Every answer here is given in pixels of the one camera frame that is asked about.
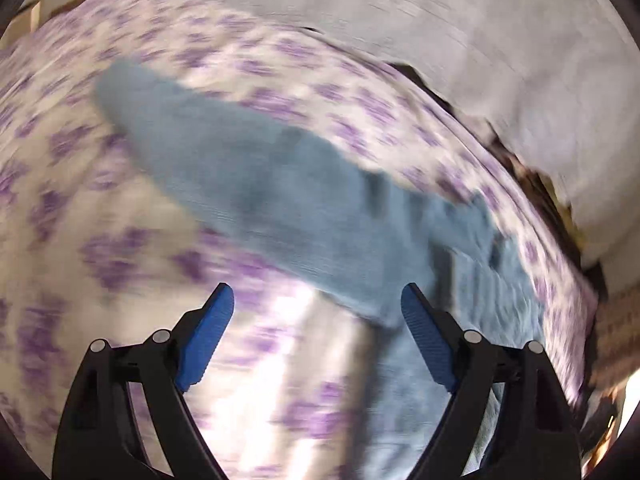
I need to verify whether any purple floral bedsheet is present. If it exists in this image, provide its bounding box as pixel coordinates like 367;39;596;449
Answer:
0;0;601;480

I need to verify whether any white lace cover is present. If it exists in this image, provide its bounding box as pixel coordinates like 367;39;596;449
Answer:
140;0;637;267

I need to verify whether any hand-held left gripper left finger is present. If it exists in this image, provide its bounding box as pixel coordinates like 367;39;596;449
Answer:
51;282;235;480

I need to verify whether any blue fleece garment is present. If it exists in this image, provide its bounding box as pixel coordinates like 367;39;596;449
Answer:
95;57;548;480

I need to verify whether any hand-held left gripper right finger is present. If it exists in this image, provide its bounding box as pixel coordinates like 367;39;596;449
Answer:
400;282;584;480

